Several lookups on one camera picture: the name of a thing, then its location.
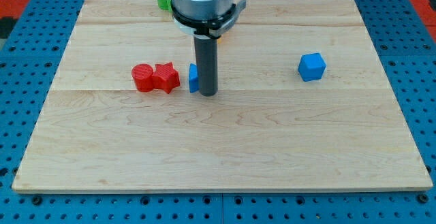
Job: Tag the red star block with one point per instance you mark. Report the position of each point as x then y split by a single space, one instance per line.
165 77

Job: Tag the black tool mounting bracket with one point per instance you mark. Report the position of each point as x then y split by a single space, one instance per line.
212 28

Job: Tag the red cylinder block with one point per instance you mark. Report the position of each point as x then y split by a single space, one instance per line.
142 75

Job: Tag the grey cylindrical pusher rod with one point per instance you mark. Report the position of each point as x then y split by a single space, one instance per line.
206 61

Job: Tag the blue cube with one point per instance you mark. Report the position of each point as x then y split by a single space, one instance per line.
311 67

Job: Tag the blue block behind rod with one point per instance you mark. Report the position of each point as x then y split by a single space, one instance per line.
193 78

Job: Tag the wooden board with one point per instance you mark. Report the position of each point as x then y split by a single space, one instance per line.
266 130

